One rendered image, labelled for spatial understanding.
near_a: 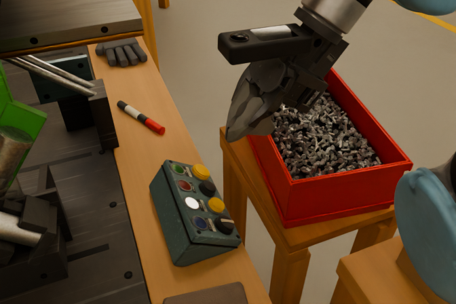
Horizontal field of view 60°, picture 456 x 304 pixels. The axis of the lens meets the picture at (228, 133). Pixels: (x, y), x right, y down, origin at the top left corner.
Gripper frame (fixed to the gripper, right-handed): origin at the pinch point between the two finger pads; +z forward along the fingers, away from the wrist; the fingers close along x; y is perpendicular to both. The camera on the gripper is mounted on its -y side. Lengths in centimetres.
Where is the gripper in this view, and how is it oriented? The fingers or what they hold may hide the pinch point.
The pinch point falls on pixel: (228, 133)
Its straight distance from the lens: 57.9
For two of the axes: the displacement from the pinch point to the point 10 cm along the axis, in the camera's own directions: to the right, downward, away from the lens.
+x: -3.6, -6.0, 7.1
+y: 7.6, 2.5, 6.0
